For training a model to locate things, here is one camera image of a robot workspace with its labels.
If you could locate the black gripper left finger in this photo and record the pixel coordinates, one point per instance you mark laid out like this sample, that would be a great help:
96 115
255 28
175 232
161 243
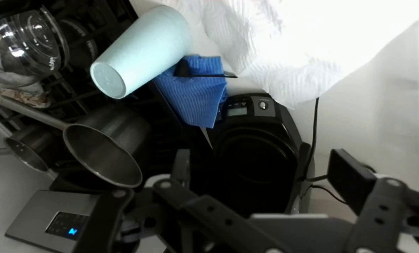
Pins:
210 211

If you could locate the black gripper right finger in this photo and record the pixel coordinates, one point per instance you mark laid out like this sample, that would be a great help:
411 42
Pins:
383 205

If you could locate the white embossed paper towel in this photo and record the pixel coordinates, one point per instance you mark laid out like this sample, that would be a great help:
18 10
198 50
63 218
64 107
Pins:
303 42

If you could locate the black coffee maker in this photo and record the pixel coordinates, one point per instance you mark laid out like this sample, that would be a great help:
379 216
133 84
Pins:
257 159

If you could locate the blue cloth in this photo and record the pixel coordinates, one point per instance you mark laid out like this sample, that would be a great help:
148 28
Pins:
196 98

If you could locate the large steel saucepan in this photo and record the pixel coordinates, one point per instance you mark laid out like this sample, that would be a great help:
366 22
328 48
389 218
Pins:
106 154

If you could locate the black coffee scoop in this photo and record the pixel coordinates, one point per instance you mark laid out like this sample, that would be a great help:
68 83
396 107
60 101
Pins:
186 70

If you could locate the black dish rack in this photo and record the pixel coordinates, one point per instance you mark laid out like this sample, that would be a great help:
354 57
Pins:
56 219

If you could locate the light blue plastic cup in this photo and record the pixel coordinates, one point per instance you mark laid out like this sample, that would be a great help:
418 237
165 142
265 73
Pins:
144 50

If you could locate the small steel saucepan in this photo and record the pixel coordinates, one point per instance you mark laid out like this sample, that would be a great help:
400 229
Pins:
29 149

